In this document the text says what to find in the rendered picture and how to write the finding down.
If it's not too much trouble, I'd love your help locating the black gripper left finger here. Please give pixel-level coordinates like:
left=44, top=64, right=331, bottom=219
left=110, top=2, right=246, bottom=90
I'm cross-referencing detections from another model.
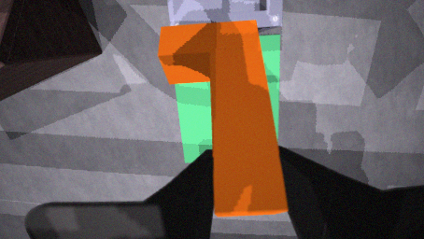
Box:
left=25, top=149, right=214, bottom=239

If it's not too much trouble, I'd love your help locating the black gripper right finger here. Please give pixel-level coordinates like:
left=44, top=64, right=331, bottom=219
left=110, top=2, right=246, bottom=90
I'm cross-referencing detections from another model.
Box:
left=278, top=146, right=424, bottom=239

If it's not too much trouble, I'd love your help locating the orange l-shaped part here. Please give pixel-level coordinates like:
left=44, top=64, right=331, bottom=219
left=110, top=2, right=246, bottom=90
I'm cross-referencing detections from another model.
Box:
left=158, top=20, right=289, bottom=217

